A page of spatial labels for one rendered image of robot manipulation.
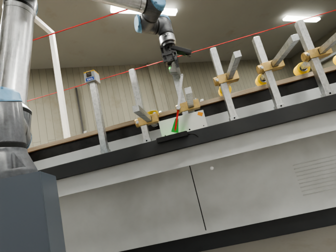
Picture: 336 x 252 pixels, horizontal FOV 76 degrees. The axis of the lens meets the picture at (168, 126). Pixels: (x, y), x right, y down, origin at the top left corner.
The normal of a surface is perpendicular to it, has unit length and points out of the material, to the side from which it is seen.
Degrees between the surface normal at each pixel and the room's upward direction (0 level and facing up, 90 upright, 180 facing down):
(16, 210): 90
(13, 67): 92
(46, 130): 90
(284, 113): 90
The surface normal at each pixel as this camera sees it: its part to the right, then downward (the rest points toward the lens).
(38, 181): 0.33, -0.26
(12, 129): 0.92, -0.28
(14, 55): 0.65, -0.26
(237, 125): -0.15, -0.15
